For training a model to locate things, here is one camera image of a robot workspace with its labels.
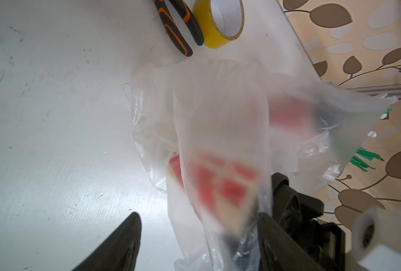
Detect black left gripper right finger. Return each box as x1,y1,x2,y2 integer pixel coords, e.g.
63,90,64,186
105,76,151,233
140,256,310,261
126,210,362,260
257,213,323,271

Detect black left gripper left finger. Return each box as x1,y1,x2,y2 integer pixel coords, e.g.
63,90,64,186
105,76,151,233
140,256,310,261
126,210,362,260
74,212,142,271

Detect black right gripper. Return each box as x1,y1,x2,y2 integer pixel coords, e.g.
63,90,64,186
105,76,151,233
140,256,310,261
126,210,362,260
271,173,346,271

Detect red cup black lid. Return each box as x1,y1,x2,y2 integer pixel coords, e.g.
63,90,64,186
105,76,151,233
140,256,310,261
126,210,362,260
186,153,260,239
268,97,319,141

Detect clear plastic carrier bag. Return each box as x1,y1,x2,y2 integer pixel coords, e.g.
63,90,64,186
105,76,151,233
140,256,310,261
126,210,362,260
131,58,391,271

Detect green white wrapped straws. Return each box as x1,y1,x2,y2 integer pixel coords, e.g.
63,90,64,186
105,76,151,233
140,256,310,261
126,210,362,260
349,104,394,173

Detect yellow tape roll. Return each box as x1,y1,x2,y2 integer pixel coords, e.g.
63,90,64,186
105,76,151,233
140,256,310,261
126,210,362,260
193,0,245,49

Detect orange black pliers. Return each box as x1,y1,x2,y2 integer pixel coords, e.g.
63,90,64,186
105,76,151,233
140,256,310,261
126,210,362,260
152,0,205,58

